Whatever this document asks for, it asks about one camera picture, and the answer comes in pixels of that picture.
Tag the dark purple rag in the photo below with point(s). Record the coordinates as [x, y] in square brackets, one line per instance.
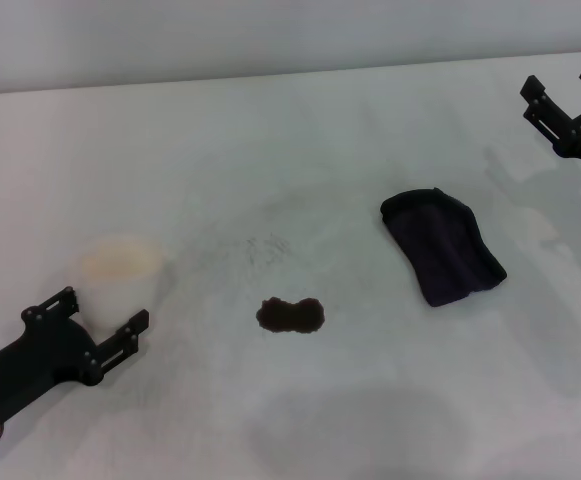
[442, 247]

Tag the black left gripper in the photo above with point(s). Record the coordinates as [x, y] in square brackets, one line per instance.
[40, 352]

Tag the black water stain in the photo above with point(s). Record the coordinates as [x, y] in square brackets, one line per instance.
[290, 316]

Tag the white paper cup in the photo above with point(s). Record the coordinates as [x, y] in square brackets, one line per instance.
[120, 280]

